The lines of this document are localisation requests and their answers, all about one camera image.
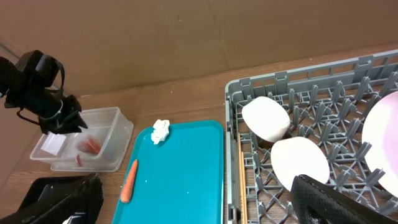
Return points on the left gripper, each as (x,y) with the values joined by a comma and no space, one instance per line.
(66,121)

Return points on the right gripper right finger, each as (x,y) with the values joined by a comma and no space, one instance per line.
(314,202)

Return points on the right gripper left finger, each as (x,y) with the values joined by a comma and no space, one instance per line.
(81,205)

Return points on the red snack wrapper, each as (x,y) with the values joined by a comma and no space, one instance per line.
(90,146)

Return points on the orange carrot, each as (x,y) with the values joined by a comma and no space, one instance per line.
(128,187)

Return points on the pink bowl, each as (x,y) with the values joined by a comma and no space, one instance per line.
(294,156)

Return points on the wooden chopstick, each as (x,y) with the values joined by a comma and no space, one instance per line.
(245,204)
(241,188)

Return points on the white tissue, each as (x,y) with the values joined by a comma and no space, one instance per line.
(161,131)

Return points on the large pink plate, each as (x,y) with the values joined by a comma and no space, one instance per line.
(380,131)

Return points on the white bowl with food scraps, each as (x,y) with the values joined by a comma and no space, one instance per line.
(266,119)

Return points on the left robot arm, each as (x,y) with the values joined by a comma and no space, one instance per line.
(34,85)

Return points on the grey dishwasher rack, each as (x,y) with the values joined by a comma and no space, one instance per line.
(328,104)

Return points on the clear plastic bin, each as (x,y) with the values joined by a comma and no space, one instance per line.
(108,126)

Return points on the black plastic tray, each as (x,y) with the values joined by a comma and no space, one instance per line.
(50,187)

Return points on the teal serving tray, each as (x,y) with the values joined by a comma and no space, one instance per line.
(179,180)

